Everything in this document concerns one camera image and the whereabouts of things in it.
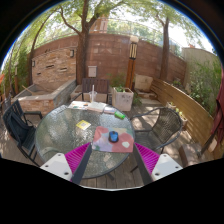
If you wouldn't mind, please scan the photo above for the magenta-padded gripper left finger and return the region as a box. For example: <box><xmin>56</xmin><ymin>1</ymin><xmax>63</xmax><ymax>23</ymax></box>
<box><xmin>39</xmin><ymin>142</ymin><xmax>94</xmax><ymax>186</ymax></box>

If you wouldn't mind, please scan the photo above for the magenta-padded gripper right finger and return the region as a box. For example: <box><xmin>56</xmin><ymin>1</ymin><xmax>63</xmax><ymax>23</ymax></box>
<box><xmin>133</xmin><ymin>142</ymin><xmax>184</xmax><ymax>186</ymax></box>

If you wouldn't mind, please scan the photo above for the blue computer mouse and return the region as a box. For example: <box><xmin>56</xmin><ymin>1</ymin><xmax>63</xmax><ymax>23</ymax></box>
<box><xmin>108</xmin><ymin>130</ymin><xmax>120</xmax><ymax>144</ymax></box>

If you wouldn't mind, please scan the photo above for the colourful dotted mouse pad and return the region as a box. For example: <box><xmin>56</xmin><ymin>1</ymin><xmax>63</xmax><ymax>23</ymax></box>
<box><xmin>91</xmin><ymin>125</ymin><xmax>135</xmax><ymax>154</ymax></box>

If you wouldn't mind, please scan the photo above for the dark wicker chair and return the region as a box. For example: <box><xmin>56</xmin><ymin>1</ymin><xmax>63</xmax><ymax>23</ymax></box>
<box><xmin>129</xmin><ymin>106</ymin><xmax>184</xmax><ymax>158</ymax></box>

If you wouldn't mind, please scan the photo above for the yellow printed card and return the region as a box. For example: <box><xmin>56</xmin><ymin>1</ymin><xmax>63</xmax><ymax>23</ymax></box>
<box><xmin>75</xmin><ymin>119</ymin><xmax>92</xmax><ymax>131</ymax></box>

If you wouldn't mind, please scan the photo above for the black chair with bag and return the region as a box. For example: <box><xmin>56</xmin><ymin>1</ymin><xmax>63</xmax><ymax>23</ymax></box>
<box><xmin>2</xmin><ymin>99</ymin><xmax>44</xmax><ymax>166</ymax></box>

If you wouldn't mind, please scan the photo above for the colourful magazine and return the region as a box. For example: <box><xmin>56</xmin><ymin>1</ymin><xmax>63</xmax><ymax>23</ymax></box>
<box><xmin>67</xmin><ymin>100</ymin><xmax>90</xmax><ymax>111</ymax></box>

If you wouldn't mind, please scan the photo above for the small green box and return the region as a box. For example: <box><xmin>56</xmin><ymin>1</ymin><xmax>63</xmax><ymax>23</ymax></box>
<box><xmin>114</xmin><ymin>111</ymin><xmax>127</xmax><ymax>120</ymax></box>

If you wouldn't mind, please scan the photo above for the white book stack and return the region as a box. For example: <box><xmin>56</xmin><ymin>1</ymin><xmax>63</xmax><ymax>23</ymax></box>
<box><xmin>87</xmin><ymin>101</ymin><xmax>108</xmax><ymax>113</ymax></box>

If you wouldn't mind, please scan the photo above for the red folded parasol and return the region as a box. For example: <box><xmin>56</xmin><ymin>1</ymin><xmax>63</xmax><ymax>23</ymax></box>
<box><xmin>213</xmin><ymin>76</ymin><xmax>224</xmax><ymax>144</ymax></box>

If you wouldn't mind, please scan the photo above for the light blue book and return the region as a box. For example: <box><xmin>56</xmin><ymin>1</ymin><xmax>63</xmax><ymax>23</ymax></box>
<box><xmin>103</xmin><ymin>105</ymin><xmax>118</xmax><ymax>115</ymax></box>

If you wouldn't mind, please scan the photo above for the clear plastic cup with straw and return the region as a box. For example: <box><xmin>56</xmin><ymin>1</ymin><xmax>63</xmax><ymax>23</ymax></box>
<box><xmin>89</xmin><ymin>84</ymin><xmax>98</xmax><ymax>104</ymax></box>

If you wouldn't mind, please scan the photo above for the square stone planter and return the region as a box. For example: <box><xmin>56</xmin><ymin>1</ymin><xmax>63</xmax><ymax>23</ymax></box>
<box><xmin>112</xmin><ymin>87</ymin><xmax>135</xmax><ymax>112</ymax></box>

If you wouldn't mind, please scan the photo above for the pale stone slab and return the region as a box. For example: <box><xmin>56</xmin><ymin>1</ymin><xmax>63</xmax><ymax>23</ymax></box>
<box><xmin>134</xmin><ymin>73</ymin><xmax>154</xmax><ymax>93</ymax></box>

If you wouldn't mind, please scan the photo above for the dark wooden slat chair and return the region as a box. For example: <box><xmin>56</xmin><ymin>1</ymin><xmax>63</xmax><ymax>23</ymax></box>
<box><xmin>71</xmin><ymin>77</ymin><xmax>111</xmax><ymax>104</ymax></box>

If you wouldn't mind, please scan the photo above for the slim tree trunk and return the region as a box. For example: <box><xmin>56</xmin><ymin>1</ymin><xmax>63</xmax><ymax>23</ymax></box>
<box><xmin>159</xmin><ymin>13</ymin><xmax>171</xmax><ymax>82</ymax></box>

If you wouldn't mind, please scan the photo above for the forked tree trunk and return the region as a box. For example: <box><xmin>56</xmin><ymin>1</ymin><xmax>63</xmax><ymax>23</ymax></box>
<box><xmin>54</xmin><ymin>0</ymin><xmax>111</xmax><ymax>86</ymax></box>

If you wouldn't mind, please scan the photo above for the white wall box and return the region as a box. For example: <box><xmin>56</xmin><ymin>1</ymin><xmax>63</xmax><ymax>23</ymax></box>
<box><xmin>87</xmin><ymin>65</ymin><xmax>98</xmax><ymax>78</ymax></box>

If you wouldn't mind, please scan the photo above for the wooden garden lamp post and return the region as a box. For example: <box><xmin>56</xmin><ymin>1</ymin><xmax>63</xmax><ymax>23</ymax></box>
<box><xmin>124</xmin><ymin>35</ymin><xmax>140</xmax><ymax>90</ymax></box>

